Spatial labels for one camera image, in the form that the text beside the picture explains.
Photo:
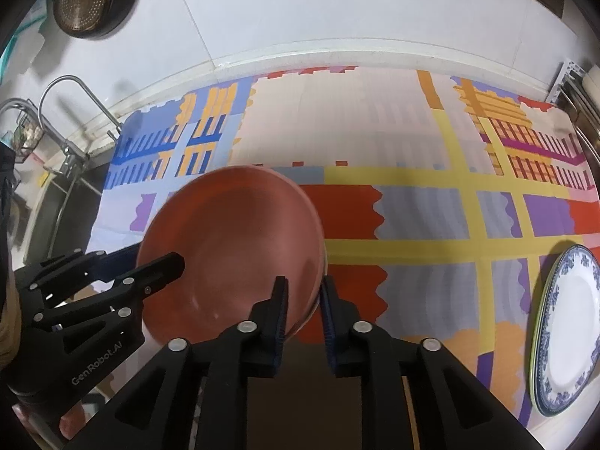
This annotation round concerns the person's left hand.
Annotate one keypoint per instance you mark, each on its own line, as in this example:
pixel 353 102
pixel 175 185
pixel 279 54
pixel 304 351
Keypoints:
pixel 75 424

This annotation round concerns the stainless steel sink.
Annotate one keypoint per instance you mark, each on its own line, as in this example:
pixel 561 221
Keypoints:
pixel 70 206

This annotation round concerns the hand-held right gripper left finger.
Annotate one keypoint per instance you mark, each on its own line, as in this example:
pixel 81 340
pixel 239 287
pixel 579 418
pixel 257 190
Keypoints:
pixel 280 311

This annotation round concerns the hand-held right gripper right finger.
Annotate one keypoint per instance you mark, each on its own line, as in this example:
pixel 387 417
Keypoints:
pixel 328 318

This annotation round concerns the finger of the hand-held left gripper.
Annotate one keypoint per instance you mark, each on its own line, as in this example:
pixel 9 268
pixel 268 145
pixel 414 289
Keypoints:
pixel 159 269
pixel 75 267

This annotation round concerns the white counter rack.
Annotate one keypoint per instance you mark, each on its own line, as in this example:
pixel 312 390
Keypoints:
pixel 569 75

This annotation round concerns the person's left forearm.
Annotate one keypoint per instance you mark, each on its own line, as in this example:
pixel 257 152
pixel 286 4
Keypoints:
pixel 8 328

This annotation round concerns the thin gooseneck faucet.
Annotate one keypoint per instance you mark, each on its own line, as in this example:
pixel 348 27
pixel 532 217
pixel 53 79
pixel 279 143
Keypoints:
pixel 61 79

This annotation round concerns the round strainer on wall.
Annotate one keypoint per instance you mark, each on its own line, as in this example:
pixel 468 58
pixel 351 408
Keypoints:
pixel 126 4

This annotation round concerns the pink bowl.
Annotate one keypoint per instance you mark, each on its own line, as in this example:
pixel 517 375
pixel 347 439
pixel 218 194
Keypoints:
pixel 225 243

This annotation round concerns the tall chrome faucet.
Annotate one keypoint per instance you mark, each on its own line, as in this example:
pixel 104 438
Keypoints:
pixel 70 154

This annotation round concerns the large blue floral plate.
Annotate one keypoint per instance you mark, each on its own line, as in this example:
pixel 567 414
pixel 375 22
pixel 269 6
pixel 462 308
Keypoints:
pixel 576 328

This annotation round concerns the colourful patterned mat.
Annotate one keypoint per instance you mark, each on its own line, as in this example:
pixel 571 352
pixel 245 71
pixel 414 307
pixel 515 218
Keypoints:
pixel 422 173

